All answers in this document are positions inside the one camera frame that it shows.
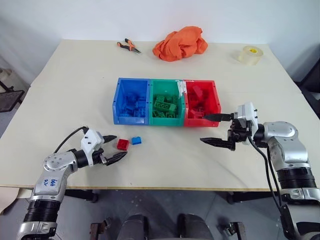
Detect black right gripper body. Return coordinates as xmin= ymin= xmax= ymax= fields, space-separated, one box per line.
xmin=226 ymin=118 xmax=251 ymax=145

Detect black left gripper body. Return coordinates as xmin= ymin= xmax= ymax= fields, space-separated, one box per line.
xmin=92 ymin=148 xmax=108 ymax=166

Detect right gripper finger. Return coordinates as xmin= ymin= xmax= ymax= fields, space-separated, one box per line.
xmin=199 ymin=136 xmax=237 ymax=152
xmin=203 ymin=112 xmax=236 ymax=123

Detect white tape strip on bins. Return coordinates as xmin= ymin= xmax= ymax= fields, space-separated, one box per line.
xmin=176 ymin=79 xmax=196 ymax=99

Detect red toy building block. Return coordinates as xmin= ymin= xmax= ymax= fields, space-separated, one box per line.
xmin=116 ymin=138 xmax=131 ymax=152

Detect red plastic bin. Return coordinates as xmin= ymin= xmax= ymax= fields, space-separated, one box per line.
xmin=182 ymin=79 xmax=223 ymax=128

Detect blue plastic bin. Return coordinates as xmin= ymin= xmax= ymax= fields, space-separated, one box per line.
xmin=112 ymin=77 xmax=151 ymax=125

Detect green plastic bin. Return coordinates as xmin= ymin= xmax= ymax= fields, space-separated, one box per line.
xmin=148 ymin=78 xmax=187 ymax=127

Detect large green building block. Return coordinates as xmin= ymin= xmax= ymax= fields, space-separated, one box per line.
xmin=153 ymin=95 xmax=178 ymax=113

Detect clear tape roll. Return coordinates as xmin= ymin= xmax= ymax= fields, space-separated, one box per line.
xmin=236 ymin=45 xmax=264 ymax=66

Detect dark rounded robot shape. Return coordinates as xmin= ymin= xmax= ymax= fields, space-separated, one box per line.
xmin=116 ymin=213 xmax=149 ymax=240
xmin=176 ymin=213 xmax=214 ymax=240

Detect crumpled orange cloth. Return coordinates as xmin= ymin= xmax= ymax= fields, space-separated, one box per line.
xmin=152 ymin=25 xmax=209 ymax=62

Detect beige board piece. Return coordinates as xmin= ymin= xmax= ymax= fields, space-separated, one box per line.
xmin=0 ymin=185 xmax=21 ymax=216

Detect black metal stand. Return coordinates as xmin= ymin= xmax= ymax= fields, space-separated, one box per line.
xmin=0 ymin=67 xmax=26 ymax=114

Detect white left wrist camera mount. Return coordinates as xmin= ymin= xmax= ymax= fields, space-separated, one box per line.
xmin=80 ymin=128 xmax=105 ymax=168

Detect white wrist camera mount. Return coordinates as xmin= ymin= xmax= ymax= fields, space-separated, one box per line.
xmin=80 ymin=128 xmax=105 ymax=168
xmin=236 ymin=101 xmax=260 ymax=146

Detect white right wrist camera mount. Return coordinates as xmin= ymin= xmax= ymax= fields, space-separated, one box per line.
xmin=236 ymin=101 xmax=260 ymax=146

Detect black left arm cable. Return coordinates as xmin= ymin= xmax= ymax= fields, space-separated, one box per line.
xmin=53 ymin=126 xmax=90 ymax=154

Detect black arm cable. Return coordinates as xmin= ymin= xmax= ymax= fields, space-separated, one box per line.
xmin=53 ymin=126 xmax=90 ymax=154
xmin=247 ymin=137 xmax=291 ymax=226

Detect black table frame bar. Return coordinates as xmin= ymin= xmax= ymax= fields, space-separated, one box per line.
xmin=226 ymin=190 xmax=279 ymax=205
xmin=64 ymin=189 xmax=99 ymax=204

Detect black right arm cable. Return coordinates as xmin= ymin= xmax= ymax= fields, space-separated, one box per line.
xmin=247 ymin=137 xmax=291 ymax=226

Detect metal caster bracket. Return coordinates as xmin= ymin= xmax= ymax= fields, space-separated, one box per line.
xmin=219 ymin=220 xmax=249 ymax=240
xmin=89 ymin=216 xmax=113 ymax=240

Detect orange-handled pliers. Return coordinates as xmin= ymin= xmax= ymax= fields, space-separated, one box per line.
xmin=116 ymin=38 xmax=142 ymax=54

